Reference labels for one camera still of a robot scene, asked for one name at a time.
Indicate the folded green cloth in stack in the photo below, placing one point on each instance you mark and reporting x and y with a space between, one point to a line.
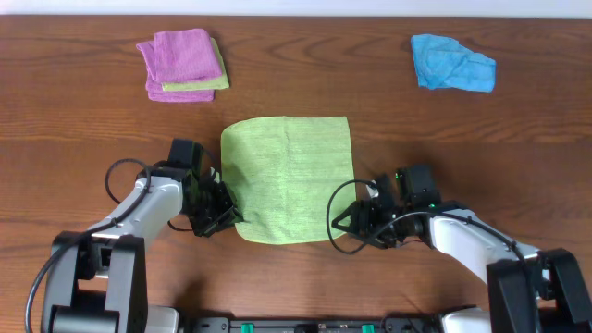
218 83

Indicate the top folded purple cloth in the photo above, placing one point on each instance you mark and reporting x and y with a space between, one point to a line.
182 56

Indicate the light green microfiber cloth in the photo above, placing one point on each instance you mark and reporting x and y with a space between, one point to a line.
288 175

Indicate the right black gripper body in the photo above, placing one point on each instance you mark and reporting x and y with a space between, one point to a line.
388 237

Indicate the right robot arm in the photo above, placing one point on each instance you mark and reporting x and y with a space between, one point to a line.
529 290

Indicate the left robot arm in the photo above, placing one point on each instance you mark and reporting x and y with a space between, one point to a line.
96 280

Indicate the folded purple cloth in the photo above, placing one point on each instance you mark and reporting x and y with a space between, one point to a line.
155 90
182 56

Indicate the blue crumpled cloth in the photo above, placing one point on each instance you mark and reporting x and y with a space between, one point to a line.
443 63

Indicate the bottom folded purple cloth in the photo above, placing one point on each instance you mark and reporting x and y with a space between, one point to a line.
155 90

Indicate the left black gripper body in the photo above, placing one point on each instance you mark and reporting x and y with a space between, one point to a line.
211 203

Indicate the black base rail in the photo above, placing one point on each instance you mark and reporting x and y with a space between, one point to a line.
397 324

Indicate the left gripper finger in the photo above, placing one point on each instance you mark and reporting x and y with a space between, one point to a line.
231 212
205 225

